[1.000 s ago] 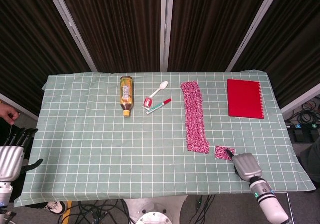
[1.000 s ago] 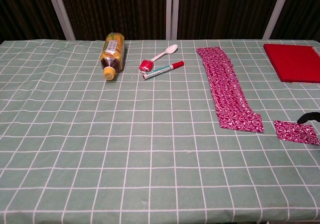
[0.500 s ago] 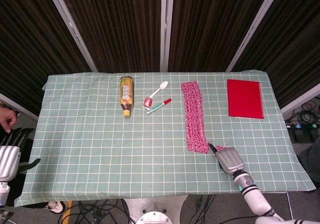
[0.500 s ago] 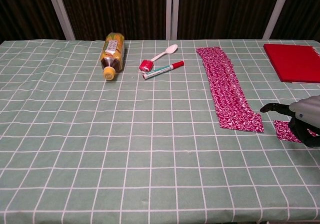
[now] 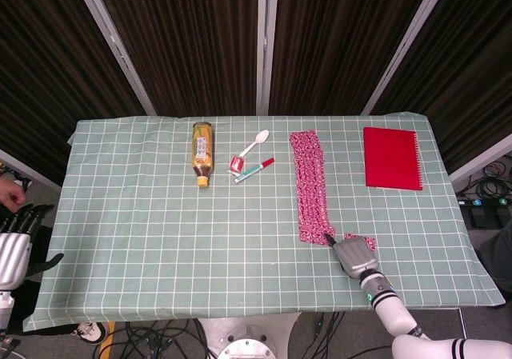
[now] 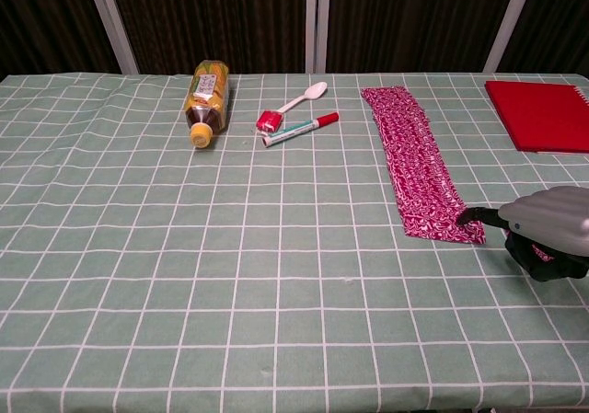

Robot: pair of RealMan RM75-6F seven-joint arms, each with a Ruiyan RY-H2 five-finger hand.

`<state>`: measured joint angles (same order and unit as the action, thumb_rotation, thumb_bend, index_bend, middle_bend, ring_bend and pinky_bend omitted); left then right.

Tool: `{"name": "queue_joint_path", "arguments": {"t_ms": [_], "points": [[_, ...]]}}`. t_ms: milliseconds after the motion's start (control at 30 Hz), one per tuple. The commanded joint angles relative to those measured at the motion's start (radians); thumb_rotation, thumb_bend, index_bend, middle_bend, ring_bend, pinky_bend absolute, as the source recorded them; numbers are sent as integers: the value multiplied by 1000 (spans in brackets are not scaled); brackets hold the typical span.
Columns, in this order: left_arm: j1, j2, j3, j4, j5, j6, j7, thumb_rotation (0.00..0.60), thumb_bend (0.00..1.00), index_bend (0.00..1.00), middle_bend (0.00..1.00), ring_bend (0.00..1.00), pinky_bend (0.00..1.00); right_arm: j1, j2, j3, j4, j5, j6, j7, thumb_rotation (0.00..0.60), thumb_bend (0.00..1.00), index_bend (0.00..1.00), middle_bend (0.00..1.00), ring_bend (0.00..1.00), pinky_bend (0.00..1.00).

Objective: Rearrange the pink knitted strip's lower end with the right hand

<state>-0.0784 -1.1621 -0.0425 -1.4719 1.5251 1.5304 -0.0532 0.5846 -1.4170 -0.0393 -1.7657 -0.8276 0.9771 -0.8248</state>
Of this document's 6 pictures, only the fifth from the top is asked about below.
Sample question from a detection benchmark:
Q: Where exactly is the black foot pedal box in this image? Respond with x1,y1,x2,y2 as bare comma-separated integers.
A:
458,197,512,229

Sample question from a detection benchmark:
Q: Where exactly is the white partition base rail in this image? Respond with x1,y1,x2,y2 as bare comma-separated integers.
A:
450,150,512,181
0,149,62,188

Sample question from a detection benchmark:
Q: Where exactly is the white plastic spoon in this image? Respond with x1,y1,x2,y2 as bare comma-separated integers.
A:
238,129,270,158

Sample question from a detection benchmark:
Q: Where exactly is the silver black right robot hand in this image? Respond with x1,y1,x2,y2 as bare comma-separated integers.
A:
325,233,381,281

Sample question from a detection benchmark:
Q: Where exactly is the black floor cable tangle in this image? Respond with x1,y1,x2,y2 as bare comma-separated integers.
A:
107,318,213,359
455,157,512,200

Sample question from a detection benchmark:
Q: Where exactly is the red capped white marker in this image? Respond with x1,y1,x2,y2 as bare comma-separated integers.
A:
234,157,276,184

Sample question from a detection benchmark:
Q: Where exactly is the bare person hand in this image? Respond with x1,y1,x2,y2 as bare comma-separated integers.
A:
0,177,28,208

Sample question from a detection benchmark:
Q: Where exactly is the dark ribbed partition panel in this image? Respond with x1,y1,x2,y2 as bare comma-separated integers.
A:
268,0,439,116
0,0,147,186
374,0,512,174
90,0,261,117

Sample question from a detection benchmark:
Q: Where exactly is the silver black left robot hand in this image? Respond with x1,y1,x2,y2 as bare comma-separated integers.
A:
0,203,65,290

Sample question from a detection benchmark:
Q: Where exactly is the white partition frame post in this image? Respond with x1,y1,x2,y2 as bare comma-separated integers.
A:
359,0,455,116
70,0,158,116
255,0,280,116

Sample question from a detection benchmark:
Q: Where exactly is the red spiral notebook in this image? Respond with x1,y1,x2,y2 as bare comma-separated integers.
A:
362,126,424,192

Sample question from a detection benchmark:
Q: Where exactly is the yellow label tea bottle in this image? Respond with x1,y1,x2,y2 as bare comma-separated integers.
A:
191,121,215,189

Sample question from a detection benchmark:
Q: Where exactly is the dark clothed person leg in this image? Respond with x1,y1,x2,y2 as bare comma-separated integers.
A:
475,218,512,292

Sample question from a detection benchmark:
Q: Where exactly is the green white grid tablecloth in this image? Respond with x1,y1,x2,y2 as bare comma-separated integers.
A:
22,112,506,333

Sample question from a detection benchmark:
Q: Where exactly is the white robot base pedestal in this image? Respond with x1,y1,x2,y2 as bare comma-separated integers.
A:
198,312,302,359

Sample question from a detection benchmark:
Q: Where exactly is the white black sneaker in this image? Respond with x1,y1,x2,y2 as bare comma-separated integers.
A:
74,321,108,345

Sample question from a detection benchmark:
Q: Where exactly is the pink knitted scarf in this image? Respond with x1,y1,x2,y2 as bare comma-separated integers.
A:
288,130,337,246

